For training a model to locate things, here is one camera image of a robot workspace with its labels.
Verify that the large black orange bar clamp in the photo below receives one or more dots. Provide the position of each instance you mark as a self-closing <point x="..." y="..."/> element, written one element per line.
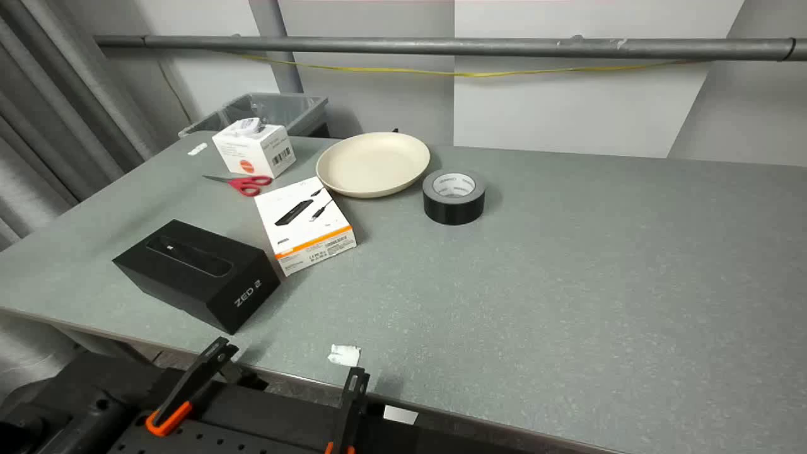
<point x="180" y="393"/>

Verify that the black ZED 2 box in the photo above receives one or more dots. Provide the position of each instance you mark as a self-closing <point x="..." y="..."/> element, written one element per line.
<point x="202" y="277"/>

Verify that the white label sticker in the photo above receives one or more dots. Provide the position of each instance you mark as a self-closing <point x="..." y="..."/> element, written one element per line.
<point x="400" y="413"/>

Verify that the grey curtain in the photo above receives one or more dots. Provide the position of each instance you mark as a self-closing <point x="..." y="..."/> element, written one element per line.
<point x="50" y="110"/>

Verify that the grey plastic bin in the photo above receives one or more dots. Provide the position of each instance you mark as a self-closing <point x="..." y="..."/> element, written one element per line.
<point x="277" y="110"/>

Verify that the grey vertical post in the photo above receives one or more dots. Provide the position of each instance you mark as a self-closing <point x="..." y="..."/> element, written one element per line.
<point x="280" y="65"/>

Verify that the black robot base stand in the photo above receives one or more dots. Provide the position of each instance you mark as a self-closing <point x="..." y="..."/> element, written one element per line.
<point x="77" y="412"/>

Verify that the cream round plate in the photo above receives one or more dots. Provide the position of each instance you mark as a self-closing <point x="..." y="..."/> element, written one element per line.
<point x="373" y="164"/>

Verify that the white wall panel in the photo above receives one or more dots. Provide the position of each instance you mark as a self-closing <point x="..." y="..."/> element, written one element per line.
<point x="581" y="102"/>

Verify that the white tape patch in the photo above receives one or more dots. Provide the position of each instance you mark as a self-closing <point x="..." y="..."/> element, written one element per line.
<point x="343" y="353"/>
<point x="197" y="150"/>

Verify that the grey metal horizontal rail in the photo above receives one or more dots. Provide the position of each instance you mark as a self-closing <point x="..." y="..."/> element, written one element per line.
<point x="420" y="46"/>

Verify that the black tape roll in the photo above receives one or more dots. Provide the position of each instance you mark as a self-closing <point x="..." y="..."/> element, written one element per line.
<point x="455" y="207"/>

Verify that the white and orange flat box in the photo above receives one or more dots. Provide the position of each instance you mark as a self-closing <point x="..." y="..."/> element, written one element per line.
<point x="304" y="227"/>

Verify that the small black orange bar clamp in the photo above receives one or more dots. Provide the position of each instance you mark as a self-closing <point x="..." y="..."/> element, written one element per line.
<point x="350" y="412"/>

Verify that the white cube cardboard box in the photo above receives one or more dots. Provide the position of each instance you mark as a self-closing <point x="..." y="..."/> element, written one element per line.
<point x="253" y="151"/>

